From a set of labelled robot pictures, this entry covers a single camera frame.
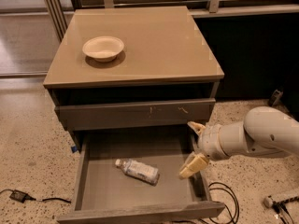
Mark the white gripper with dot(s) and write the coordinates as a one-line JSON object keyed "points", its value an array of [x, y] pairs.
{"points": [[210, 142]]}

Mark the clear plastic bottle blue label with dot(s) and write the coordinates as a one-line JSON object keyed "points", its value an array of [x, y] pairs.
{"points": [[138, 170]]}

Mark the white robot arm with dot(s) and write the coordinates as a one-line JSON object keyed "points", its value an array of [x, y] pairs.
{"points": [[265, 132]]}

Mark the closed grey top drawer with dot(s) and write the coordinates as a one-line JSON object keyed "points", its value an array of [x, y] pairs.
{"points": [[138, 114]]}

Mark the grey drawer cabinet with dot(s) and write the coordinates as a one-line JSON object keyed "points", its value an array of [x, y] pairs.
{"points": [[165, 58]]}

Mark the open grey middle drawer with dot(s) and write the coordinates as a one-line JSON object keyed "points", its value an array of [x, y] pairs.
{"points": [[105, 195]]}

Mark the small dark floor device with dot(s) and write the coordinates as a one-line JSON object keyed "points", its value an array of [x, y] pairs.
{"points": [[275, 97]]}

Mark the blue tape piece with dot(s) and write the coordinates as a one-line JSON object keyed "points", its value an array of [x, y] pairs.
{"points": [[74, 149]]}

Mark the white paper bowl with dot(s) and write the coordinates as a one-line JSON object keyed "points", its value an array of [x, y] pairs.
{"points": [[103, 48]]}

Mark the black power adapter with cable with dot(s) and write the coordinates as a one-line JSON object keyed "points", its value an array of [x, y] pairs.
{"points": [[21, 197]]}

